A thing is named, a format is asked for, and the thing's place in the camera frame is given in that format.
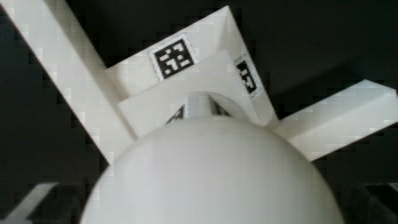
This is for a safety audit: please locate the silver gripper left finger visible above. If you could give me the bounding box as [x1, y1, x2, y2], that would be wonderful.
[0, 182, 57, 224]

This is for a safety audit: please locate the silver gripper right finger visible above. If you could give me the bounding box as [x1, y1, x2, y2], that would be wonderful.
[355, 183, 398, 224]

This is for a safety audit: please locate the white lamp bulb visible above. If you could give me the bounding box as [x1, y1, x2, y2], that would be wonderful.
[78, 91, 348, 224]

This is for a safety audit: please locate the white foam border frame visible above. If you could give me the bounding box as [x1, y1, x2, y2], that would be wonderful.
[0, 0, 398, 161]

